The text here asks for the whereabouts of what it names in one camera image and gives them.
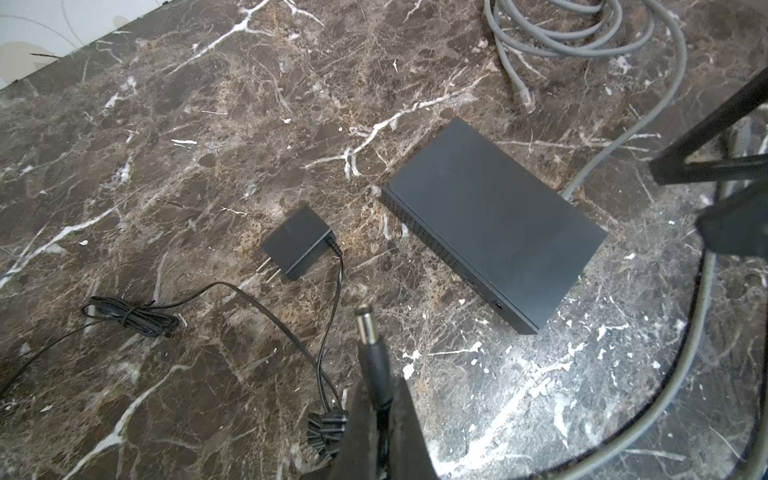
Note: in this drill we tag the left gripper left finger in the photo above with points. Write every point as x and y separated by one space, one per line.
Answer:
357 458

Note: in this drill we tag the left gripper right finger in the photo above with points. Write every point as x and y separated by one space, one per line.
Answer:
408 456

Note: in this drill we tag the black power adapter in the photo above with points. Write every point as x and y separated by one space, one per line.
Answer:
297 243

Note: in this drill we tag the square dark grey switch box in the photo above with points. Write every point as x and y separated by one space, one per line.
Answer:
514 240

